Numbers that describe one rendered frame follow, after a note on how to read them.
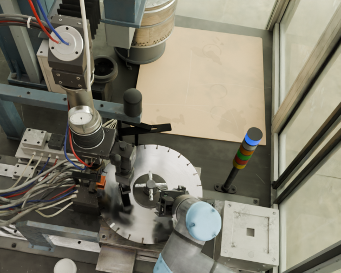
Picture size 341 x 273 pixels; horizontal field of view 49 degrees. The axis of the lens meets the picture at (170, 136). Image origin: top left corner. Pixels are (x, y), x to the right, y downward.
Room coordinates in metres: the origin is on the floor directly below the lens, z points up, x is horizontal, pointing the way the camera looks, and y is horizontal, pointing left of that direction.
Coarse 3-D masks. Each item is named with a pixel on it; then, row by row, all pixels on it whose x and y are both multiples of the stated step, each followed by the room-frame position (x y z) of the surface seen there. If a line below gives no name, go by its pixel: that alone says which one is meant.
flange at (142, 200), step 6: (144, 174) 0.49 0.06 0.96; (156, 174) 0.50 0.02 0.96; (138, 180) 0.46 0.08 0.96; (144, 180) 0.47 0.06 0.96; (156, 180) 0.47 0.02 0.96; (162, 180) 0.48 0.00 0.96; (162, 186) 0.46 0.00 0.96; (138, 192) 0.43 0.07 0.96; (144, 192) 0.43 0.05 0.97; (156, 192) 0.43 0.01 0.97; (138, 198) 0.41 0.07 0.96; (144, 198) 0.41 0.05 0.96; (156, 198) 0.42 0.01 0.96; (144, 204) 0.39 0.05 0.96; (150, 204) 0.39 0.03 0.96
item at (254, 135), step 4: (252, 128) 0.59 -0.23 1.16; (256, 128) 0.60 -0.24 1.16; (248, 132) 0.58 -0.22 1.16; (252, 132) 0.58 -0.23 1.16; (256, 132) 0.58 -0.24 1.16; (260, 132) 0.59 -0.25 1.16; (248, 136) 0.57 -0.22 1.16; (252, 136) 0.57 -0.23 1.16; (256, 136) 0.57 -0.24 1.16; (260, 136) 0.57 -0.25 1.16; (248, 140) 0.56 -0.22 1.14; (252, 140) 0.56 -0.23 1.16; (256, 140) 0.56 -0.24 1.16; (248, 144) 0.56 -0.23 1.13; (252, 144) 0.56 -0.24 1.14; (256, 144) 0.56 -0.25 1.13
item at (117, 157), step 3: (114, 156) 0.38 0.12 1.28; (117, 156) 0.38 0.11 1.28; (120, 156) 0.38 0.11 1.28; (114, 159) 0.37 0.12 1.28; (117, 159) 0.37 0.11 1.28; (120, 159) 0.38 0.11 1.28; (114, 162) 0.37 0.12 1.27; (117, 162) 0.37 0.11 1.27; (120, 162) 0.37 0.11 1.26; (114, 165) 0.37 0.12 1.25; (117, 165) 0.37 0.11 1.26; (117, 168) 0.37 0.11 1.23; (120, 168) 0.38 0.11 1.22; (117, 171) 0.37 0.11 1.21; (120, 171) 0.38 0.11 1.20
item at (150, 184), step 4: (148, 180) 0.45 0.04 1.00; (152, 180) 0.45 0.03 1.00; (136, 184) 0.43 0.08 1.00; (140, 184) 0.44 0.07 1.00; (144, 184) 0.44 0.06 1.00; (148, 184) 0.44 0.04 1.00; (152, 184) 0.44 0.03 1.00; (156, 184) 0.45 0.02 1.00; (160, 184) 0.45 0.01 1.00; (164, 184) 0.45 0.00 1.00; (148, 188) 0.43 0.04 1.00; (152, 188) 0.43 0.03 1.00; (152, 192) 0.42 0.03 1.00; (152, 196) 0.41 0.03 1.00
